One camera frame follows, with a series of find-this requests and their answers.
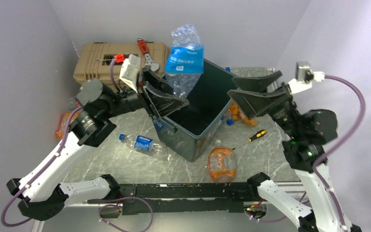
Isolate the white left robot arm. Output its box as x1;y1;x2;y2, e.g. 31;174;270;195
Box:
6;68;189;221

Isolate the clear bottle red label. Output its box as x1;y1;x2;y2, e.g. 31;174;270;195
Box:
68;97;79;110

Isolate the clear Pepsi bottle blue label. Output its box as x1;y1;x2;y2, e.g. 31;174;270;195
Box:
119;134;166;156

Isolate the tan plastic toolbox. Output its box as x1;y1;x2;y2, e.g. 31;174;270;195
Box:
73;42;170;92

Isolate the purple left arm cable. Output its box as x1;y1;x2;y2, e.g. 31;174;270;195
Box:
0;58;125;228

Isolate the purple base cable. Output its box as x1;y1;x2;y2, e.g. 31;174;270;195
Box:
97;196;155;232

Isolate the red handled adjustable wrench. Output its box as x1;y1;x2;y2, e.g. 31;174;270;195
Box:
137;37;159;72

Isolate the Pepsi bottle blue cap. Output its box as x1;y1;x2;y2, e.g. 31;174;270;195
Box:
221;110;234;126

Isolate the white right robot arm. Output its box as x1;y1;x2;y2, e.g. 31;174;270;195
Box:
228;68;361;232

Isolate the large orange bottle front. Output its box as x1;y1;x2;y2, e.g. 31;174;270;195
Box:
208;140;236;183

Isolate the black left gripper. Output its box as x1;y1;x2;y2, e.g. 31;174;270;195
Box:
101;66;189;118

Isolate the dark green plastic bin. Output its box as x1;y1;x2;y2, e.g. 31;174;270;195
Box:
152;59;237;162

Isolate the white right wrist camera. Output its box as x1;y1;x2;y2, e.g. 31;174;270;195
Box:
288;61;326;94

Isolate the clear bottle light blue label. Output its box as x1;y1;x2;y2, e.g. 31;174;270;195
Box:
164;24;204;98

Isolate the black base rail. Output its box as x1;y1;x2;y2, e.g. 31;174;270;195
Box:
117;182;260;216

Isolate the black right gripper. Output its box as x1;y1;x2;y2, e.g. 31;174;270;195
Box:
228;71;302;139

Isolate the small orange juice bottle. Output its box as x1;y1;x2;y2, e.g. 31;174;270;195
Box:
239;111;258;127

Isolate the crushed orange bottle left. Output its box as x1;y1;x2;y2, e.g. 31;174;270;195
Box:
56;111;72;141

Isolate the black yellow screwdriver on table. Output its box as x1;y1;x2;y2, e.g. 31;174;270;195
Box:
232;130;267;150

